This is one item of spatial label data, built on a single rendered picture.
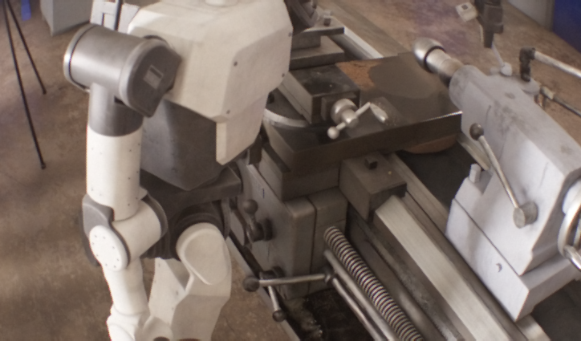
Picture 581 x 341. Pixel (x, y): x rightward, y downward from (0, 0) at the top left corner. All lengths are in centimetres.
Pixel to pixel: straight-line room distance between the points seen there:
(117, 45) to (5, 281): 188
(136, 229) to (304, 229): 66
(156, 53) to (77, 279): 179
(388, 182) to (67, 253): 151
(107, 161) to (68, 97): 278
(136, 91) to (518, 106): 81
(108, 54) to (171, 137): 23
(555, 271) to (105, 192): 89
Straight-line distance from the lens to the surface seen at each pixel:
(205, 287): 137
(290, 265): 174
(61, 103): 375
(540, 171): 133
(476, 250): 146
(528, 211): 131
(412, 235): 155
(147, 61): 94
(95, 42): 98
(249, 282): 165
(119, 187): 104
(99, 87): 97
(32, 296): 263
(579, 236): 136
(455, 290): 144
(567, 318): 162
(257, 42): 109
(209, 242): 129
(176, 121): 110
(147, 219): 111
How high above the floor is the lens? 184
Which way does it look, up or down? 36 degrees down
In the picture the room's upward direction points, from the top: 2 degrees clockwise
